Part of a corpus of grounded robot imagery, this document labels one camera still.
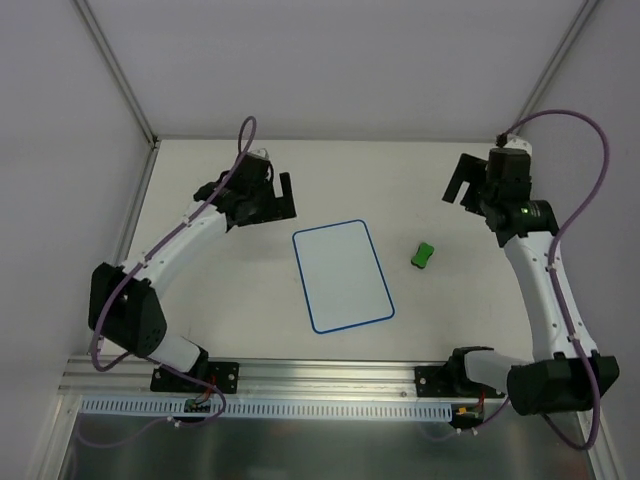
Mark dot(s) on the left aluminium frame post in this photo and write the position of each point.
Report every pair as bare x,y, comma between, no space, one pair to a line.
106,52

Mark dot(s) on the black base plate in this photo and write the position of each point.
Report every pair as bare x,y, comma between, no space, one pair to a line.
441,381
223,375

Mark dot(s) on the green whiteboard eraser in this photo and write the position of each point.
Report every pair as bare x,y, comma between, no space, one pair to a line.
422,255

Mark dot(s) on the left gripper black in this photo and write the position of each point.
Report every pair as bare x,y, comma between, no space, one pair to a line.
275,210

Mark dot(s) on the aluminium mounting rail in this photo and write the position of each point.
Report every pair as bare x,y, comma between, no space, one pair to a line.
263,378

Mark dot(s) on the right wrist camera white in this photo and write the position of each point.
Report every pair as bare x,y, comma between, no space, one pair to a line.
516,142

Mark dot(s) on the white slotted cable duct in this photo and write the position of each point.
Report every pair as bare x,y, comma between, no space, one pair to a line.
270,409

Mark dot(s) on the right aluminium frame post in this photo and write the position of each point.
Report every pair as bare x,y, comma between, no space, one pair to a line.
576,26

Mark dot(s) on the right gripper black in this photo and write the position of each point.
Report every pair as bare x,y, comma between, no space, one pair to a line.
470,187

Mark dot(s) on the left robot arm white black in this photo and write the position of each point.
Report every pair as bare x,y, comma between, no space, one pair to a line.
125,300

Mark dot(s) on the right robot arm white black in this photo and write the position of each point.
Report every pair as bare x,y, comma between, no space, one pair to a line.
567,372

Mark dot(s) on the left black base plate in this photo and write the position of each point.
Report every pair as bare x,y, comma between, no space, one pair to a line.
223,375

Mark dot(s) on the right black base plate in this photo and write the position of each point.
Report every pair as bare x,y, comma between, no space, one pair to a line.
441,381

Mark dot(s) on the blue framed whiteboard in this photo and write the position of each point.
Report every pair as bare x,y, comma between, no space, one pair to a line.
343,283

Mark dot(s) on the aluminium frame post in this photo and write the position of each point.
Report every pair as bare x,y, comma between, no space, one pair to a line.
106,52
576,26

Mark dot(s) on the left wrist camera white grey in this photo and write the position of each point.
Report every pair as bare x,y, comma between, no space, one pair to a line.
261,153

